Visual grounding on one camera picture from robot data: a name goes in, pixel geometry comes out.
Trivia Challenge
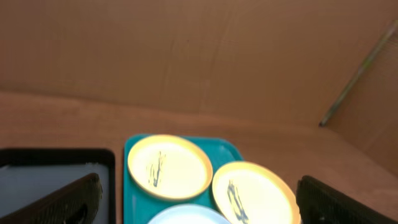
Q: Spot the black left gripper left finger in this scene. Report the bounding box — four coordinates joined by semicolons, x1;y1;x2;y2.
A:
1;173;103;224

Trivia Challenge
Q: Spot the yellow plate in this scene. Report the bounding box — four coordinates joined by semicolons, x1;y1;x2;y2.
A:
211;161;302;224
127;134;213;201

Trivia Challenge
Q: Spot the teal tray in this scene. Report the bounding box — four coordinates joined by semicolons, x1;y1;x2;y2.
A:
123;134;244;224

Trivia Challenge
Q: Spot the black tray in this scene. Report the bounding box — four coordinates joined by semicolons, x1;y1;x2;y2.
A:
1;147;116;223

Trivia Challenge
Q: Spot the light blue plate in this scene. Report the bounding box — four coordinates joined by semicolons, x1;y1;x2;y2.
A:
148;204;230;224

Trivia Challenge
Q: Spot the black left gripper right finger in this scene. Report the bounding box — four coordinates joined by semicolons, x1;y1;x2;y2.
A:
296;175;397;224

